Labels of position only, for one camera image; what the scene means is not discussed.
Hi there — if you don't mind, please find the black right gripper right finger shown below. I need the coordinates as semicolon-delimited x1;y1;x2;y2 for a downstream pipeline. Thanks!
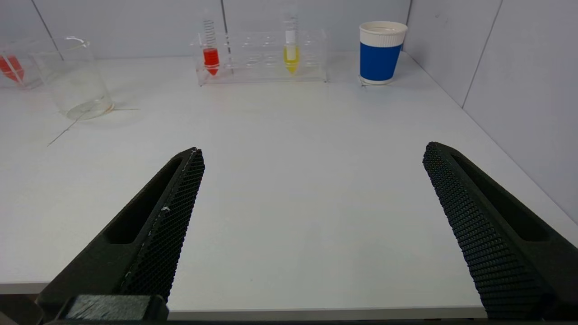
423;142;578;321

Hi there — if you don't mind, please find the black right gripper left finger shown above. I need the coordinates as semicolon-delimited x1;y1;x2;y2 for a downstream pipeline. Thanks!
35;147;205;325

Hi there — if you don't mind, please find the red pigment test tube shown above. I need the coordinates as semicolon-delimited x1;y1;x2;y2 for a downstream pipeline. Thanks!
201;9;221;76
0;55;25;84

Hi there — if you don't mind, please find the clear glass beaker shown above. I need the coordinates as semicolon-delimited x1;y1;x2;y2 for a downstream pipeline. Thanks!
31;36;114;121

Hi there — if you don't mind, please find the clear acrylic test tube rack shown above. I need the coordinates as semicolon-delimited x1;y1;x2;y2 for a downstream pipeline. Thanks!
0;41;44;90
191;30;329;86

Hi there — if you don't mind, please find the yellow pigment test tube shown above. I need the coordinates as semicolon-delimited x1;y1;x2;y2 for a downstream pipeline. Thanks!
283;9;300;75

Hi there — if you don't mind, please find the blue white paper cup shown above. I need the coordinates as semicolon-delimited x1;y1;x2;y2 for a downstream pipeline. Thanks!
359;21;408;85

